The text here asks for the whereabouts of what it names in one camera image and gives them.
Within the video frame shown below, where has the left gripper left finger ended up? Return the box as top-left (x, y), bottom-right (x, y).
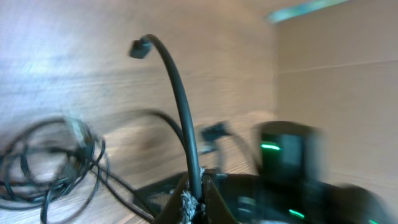
top-left (152, 173), bottom-right (188, 224)

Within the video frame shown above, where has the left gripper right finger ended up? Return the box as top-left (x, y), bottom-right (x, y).
top-left (200, 175), bottom-right (239, 224)

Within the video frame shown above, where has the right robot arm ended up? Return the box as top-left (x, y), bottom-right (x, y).
top-left (200, 121), bottom-right (394, 224)

